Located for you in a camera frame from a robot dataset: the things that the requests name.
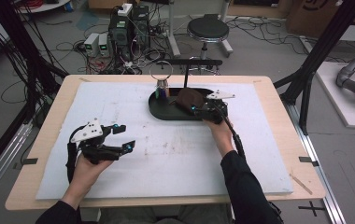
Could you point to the aluminium rail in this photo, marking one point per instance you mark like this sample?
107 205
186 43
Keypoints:
322 174
1 161

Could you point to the black tape strip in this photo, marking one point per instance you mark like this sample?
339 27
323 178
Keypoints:
308 160
29 161

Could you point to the black round stool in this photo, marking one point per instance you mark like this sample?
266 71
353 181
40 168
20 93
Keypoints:
208 28

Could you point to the grey power supply unit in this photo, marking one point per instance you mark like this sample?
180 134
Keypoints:
104 45
91 44

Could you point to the white platform board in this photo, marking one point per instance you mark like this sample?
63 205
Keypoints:
347 115

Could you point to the person's right hand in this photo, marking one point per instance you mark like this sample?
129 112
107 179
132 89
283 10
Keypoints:
220 138

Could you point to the cardboard box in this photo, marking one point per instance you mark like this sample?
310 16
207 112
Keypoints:
312 15

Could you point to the brown pouch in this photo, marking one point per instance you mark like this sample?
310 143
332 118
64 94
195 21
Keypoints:
189 99

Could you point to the white round table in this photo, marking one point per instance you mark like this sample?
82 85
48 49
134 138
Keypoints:
45 5

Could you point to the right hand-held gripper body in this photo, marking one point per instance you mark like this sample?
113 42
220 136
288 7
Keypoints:
214 110

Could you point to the white power adapter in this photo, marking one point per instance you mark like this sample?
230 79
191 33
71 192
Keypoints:
124 10

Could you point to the black computer tower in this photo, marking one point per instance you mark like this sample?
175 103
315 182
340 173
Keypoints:
141 25
120 35

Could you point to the person's left hand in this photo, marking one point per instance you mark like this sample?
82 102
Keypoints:
87 177

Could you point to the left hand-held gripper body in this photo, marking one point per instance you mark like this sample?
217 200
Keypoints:
96 147

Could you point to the black oval tray with hanger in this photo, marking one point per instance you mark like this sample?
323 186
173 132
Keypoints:
166 110

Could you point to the white table mat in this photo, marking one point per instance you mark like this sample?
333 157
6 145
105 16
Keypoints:
172 155

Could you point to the black metal frame post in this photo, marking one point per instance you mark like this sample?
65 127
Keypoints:
319 53

